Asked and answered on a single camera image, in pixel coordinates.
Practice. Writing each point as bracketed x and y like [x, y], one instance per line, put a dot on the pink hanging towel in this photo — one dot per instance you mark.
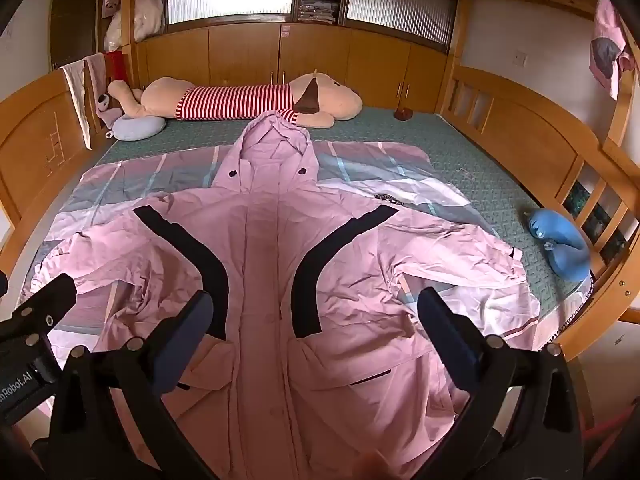
[96, 72]

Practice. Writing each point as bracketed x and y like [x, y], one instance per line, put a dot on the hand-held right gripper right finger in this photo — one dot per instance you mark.
[445, 325]

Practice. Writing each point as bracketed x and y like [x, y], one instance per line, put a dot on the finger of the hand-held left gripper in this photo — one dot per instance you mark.
[47, 300]

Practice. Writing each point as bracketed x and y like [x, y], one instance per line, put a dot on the pink coat with black stripes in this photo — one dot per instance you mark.
[260, 260]

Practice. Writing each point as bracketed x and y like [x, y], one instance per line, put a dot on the small purple plush toy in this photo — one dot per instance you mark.
[105, 107]

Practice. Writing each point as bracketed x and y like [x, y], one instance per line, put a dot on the blue plush neck pillow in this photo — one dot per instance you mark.
[565, 255]

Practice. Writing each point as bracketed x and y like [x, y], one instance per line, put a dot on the green bed mattress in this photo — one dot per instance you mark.
[475, 160]

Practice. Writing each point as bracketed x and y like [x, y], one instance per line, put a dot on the white bagged plush toy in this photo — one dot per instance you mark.
[147, 15]

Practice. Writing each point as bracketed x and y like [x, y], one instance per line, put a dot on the pink grey checked blanket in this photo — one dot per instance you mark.
[360, 170]

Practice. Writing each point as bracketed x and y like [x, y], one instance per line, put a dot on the white wall switch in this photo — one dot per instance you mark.
[521, 58]

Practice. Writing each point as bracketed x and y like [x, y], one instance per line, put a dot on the light blue neck pillow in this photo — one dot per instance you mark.
[137, 127]

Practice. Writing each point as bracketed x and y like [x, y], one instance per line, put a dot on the small dark red object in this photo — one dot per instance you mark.
[403, 114]

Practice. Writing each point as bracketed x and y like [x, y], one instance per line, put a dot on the pink hanging garment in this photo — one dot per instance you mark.
[607, 50]

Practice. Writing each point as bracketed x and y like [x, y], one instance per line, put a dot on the large plush dog striped shirt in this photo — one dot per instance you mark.
[320, 95]

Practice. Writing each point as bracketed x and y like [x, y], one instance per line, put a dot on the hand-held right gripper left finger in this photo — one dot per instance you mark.
[192, 320]

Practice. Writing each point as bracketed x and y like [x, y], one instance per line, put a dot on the red hanging cloth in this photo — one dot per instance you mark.
[116, 65]

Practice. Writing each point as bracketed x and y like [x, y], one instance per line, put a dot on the white hanging towel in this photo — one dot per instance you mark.
[77, 95]

